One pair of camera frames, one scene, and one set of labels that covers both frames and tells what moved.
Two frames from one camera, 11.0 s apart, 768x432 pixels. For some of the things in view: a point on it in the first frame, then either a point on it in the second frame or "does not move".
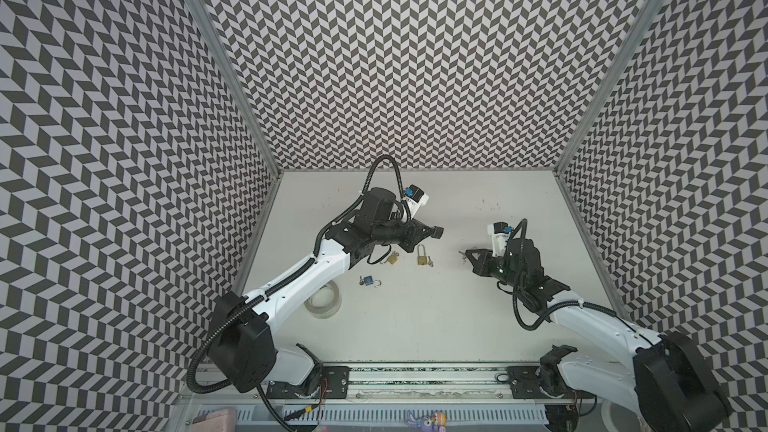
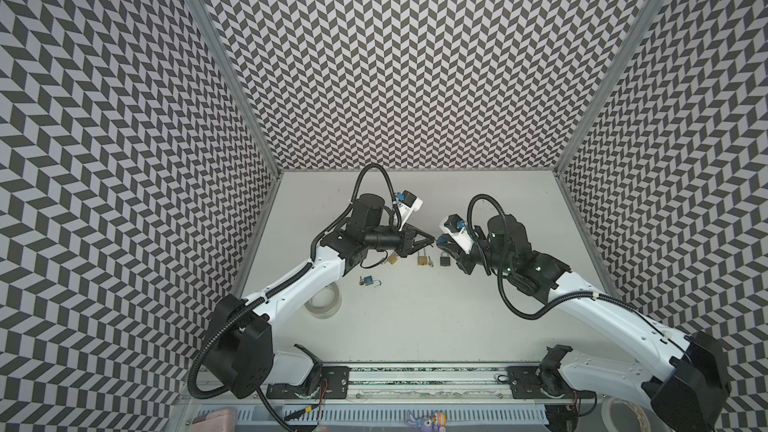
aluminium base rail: x=421 y=382 does not move
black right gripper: x=487 y=258 to x=464 y=255
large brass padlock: x=421 y=260 does not move
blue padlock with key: x=369 y=281 does not move
